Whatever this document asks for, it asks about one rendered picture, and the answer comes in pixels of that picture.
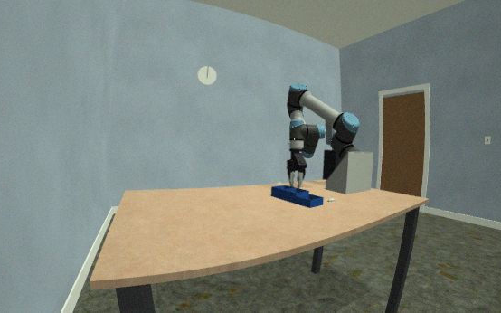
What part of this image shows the blue rack of bins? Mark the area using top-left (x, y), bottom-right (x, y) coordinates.
top-left (271, 185), bottom-right (324, 208)

